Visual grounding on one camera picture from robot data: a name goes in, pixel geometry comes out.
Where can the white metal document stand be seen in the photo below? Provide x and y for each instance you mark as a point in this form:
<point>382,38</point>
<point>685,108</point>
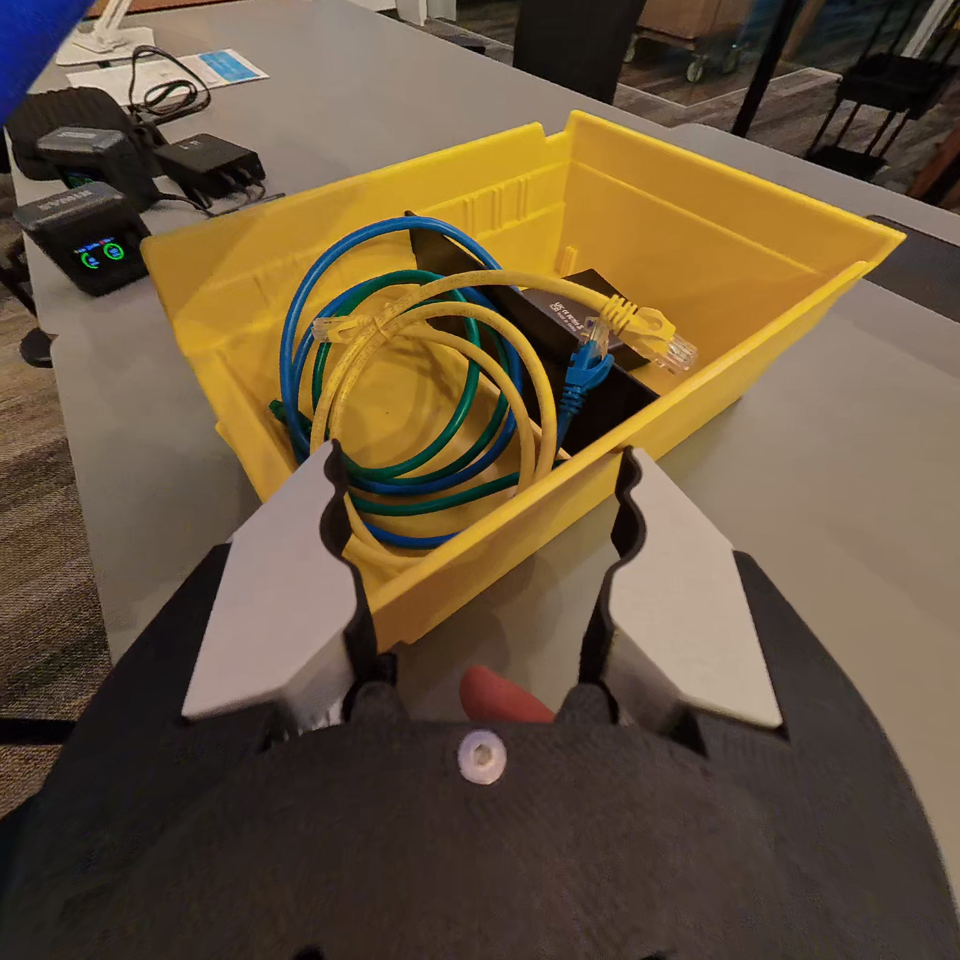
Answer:
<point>105,34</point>

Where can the black office chair backrest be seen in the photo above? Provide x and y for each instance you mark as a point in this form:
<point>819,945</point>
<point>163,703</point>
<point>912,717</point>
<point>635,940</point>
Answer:
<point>577,45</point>

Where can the black zip pouch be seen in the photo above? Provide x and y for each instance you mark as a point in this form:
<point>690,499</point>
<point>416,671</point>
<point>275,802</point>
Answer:
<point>67,112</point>

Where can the black multiport charger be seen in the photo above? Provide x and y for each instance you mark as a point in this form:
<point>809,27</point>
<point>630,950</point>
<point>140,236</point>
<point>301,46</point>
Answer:
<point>210,161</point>

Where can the large yellow plastic bin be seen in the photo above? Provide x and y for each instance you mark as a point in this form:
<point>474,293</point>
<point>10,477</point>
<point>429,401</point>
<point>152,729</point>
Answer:
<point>675,210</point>

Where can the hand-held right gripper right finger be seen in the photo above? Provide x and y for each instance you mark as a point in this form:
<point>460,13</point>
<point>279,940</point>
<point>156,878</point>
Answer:
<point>690,600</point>

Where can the cardboard box with blue label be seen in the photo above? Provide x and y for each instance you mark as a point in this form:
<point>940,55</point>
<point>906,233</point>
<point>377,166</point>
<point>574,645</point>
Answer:
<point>690,22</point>

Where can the black ethernet splitter box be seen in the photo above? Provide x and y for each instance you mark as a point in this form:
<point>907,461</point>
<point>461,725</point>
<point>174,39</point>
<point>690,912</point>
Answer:
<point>577,315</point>

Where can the person's right hand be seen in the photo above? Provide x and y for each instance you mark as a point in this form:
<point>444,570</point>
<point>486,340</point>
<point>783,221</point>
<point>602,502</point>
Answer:
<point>499,697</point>

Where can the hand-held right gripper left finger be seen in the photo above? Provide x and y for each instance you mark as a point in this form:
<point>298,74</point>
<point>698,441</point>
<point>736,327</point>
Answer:
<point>277,600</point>

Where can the blue and white leaflet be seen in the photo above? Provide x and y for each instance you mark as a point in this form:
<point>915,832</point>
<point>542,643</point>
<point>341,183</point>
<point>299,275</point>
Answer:
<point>202,71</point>

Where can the black bin divider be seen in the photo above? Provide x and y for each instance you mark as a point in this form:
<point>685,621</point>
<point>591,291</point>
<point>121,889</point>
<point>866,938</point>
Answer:
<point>600,405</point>

